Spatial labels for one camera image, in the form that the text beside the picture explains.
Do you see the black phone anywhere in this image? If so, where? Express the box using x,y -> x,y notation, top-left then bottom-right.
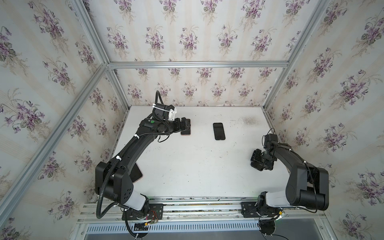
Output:
213,123 -> 226,141

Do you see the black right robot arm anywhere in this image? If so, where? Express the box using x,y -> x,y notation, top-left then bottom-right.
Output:
251,141 -> 329,213

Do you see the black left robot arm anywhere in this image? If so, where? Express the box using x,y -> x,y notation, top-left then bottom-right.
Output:
95,118 -> 191,211

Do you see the phone in pink case, front left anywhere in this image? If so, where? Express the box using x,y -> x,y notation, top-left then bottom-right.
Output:
130,164 -> 143,183

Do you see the white vent grille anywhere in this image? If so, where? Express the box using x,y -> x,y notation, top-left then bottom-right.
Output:
86,220 -> 260,235

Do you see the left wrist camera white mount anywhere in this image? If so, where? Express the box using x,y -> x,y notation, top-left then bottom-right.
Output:
153,103 -> 177,121

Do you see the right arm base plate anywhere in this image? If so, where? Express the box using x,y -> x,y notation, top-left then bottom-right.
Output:
241,202 -> 283,218

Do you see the aluminium frame bar back top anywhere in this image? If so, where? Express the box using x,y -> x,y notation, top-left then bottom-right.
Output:
107,61 -> 289,69

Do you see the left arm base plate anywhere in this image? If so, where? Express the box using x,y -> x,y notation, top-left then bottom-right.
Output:
122,204 -> 164,221

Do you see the aluminium rail front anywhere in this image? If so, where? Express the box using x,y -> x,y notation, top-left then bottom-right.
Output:
76,196 -> 326,224

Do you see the aluminium frame beam left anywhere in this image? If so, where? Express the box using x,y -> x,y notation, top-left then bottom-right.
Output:
1,64 -> 107,225

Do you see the aluminium frame post back left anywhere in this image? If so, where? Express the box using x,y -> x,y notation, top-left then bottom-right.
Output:
71,0 -> 130,112

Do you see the aluminium frame post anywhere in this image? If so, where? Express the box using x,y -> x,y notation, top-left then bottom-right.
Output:
71,0 -> 130,112
263,0 -> 330,110

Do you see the aluminium frame post back right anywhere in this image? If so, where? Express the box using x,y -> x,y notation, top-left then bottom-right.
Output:
263,0 -> 330,110

